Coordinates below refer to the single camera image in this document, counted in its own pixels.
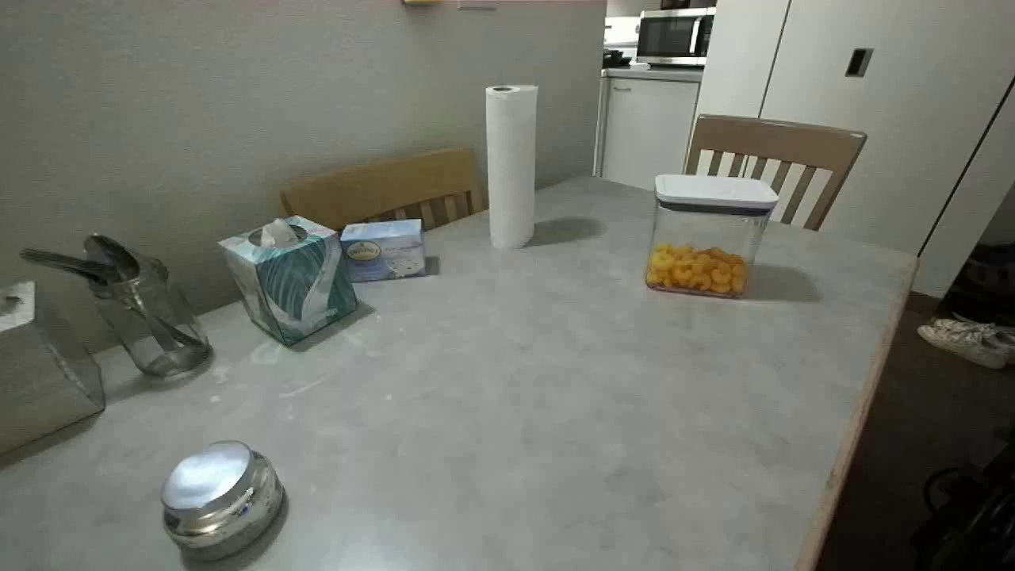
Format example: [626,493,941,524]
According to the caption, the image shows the white plastic cup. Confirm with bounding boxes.
[650,171,783,220]

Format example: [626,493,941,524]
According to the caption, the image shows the clear plastic container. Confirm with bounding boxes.
[643,200,775,302]

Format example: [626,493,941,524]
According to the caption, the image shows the white paper towel roll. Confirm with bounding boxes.
[481,82,544,254]

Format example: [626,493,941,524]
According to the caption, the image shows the small blue tissue box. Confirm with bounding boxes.
[335,214,427,285]

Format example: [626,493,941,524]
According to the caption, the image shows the white kitchen cabinet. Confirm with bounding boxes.
[592,65,706,194]

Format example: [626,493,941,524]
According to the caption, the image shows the teal patterned tissue box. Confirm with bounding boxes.
[215,211,361,347]

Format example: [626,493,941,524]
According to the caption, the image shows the silver microwave oven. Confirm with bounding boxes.
[636,7,720,69]

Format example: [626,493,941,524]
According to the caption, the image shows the wooden chair slatted backrest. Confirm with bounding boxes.
[682,111,869,235]

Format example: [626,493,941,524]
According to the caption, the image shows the shiny round metal bowl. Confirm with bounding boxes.
[160,438,290,560]

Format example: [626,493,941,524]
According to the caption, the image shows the glass utensil jar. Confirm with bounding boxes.
[85,254,215,382]

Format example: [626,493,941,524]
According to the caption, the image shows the metal spoon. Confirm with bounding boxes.
[80,232,145,285]

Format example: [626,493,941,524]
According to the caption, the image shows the white sneaker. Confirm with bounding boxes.
[914,315,1015,372]

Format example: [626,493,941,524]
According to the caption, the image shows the dark bag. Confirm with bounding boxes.
[938,241,1015,327]

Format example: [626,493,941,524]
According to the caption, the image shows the clear acrylic box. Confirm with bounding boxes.
[0,279,107,461]

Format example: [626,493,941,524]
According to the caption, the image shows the yellow ring snacks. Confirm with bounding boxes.
[643,241,751,302]

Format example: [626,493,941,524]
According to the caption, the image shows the metal utensil handle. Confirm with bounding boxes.
[15,245,121,288]

